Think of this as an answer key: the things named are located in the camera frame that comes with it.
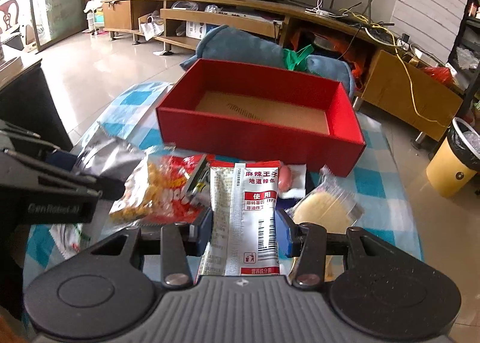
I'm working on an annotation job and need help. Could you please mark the white red spicy strip packet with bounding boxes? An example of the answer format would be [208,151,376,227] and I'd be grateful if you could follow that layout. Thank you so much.
[199,161,281,276]

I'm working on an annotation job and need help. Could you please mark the red Trolli candy bag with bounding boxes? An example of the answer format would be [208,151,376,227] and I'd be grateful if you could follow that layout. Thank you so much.
[141,154,214,225]

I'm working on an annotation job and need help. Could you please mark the bread bun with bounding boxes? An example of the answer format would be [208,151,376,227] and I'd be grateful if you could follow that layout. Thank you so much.
[286,166,365,234]

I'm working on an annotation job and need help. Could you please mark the clear yellow snack bag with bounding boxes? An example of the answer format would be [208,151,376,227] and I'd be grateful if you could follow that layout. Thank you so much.
[109,159,174,223]

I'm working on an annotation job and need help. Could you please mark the blue white checkered cloth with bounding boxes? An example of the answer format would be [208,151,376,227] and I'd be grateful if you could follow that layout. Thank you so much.
[24,82,423,284]

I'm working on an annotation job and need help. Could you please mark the wooden TV cabinet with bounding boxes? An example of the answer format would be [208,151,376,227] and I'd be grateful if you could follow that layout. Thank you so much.
[102,0,462,141]

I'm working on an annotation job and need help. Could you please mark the yellow trash bin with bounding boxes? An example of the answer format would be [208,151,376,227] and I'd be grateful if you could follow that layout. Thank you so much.
[425,118,479,197]

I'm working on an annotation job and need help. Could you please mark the orange plastic bag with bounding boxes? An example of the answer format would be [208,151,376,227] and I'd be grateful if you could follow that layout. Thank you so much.
[286,27,376,91]

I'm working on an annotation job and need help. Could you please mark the red cardboard box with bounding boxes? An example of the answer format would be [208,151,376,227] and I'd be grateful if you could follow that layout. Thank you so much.
[156,59,366,177]

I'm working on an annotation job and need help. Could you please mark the green strap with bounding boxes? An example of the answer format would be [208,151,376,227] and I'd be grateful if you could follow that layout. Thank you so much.
[281,44,315,73]

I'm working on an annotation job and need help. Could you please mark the yellow cable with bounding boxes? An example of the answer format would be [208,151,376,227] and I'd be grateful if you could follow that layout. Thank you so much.
[345,0,448,128]

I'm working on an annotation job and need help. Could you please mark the pink sausages in white pack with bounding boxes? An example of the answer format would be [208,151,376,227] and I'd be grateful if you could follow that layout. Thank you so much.
[278,164,307,199]

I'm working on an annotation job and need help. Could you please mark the rolled blue blanket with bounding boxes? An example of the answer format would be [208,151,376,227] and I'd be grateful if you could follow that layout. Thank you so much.
[181,25,356,99]

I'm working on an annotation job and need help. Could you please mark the silver foil bag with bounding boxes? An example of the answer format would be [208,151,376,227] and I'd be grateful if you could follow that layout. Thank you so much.
[71,122,146,182]

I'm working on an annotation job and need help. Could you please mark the black metal shelf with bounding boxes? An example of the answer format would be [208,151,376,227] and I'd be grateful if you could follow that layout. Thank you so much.
[448,0,479,117]

